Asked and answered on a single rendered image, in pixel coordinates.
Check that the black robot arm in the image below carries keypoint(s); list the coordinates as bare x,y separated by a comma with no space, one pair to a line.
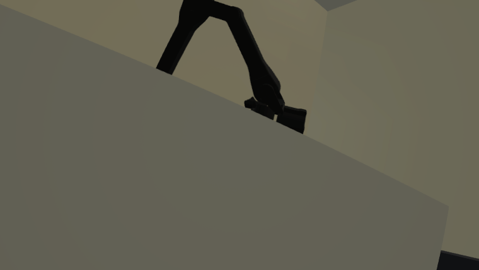
265,85

